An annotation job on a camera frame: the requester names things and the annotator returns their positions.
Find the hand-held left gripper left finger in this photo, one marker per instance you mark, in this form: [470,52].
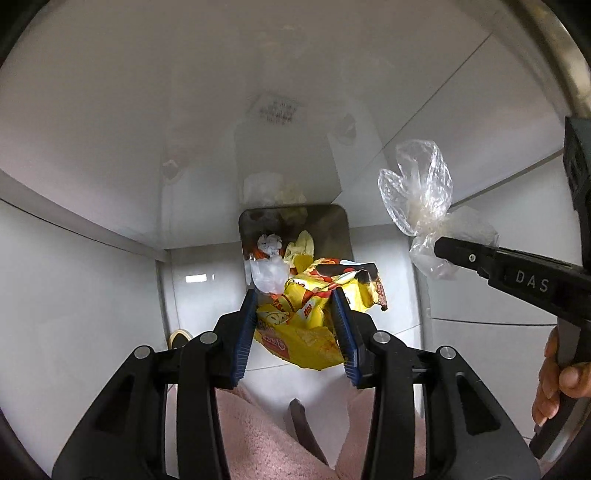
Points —
[247,341]

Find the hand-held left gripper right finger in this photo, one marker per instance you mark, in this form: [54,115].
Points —
[344,337]

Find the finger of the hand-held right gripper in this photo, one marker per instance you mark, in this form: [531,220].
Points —
[461,256]

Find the yellow printed snack bag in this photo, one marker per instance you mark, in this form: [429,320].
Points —
[300,318]

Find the white plastic bag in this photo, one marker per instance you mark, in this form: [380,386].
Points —
[268,274]

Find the clear plastic bag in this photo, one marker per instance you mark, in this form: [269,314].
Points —
[425,194]

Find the pale yellow wrapper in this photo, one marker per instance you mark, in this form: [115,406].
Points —
[300,247]

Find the white tissue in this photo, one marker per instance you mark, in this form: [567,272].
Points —
[270,243]

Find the steel trash bin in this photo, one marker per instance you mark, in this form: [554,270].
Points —
[332,230]

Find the person's right hand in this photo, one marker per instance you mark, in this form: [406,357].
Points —
[549,385]

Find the cream tape roll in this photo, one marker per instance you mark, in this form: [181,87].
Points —
[178,339]

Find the pink towel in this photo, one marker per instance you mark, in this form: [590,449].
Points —
[258,438]

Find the dark narrow object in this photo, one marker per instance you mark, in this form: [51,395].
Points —
[302,427]

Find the white base cabinet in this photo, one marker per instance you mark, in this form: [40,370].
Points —
[92,277]

